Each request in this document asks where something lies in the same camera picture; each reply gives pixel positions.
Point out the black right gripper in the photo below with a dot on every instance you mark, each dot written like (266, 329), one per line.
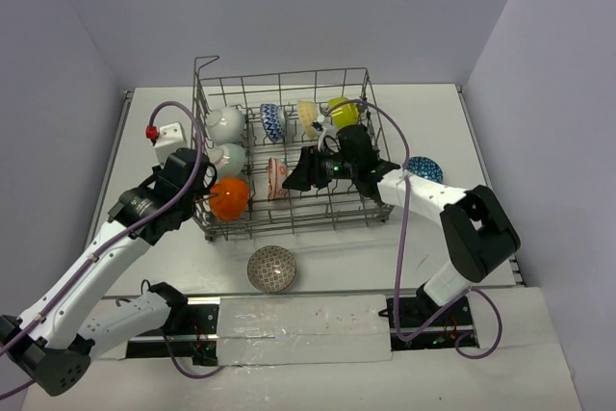
(301, 179)

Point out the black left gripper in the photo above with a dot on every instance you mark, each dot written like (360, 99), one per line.
(193, 166)

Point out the grey wire dish rack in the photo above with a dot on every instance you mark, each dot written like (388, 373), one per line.
(337, 204)

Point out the teal patterned bowl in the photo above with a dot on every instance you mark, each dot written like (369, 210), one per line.
(228, 159)

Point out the orange geometric patterned bowl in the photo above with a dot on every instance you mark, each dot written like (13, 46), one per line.
(228, 199)

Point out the blue zigzag patterned bowl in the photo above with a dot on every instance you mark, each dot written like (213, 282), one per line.
(273, 119)

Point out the white bowl yellow flower pattern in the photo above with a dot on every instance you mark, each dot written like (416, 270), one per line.
(307, 112)

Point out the plain white bowl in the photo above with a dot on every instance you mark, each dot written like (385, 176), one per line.
(225, 125)

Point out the grey brown patterned bowl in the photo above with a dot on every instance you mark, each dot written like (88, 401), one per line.
(271, 269)

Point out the blue triangle patterned bowl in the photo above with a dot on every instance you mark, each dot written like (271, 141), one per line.
(426, 168)

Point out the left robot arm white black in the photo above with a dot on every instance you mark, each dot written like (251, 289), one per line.
(55, 340)

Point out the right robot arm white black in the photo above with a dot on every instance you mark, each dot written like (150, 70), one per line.
(478, 233)

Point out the white taped cover panel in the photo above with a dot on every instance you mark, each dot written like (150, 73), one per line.
(291, 330)

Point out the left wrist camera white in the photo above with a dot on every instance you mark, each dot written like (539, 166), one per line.
(166, 139)

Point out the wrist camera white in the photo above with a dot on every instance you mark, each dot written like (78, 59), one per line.
(166, 139)
(324, 128)

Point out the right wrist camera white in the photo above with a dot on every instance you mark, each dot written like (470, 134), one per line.
(324, 128)

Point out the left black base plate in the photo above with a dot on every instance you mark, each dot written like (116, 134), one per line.
(194, 338)

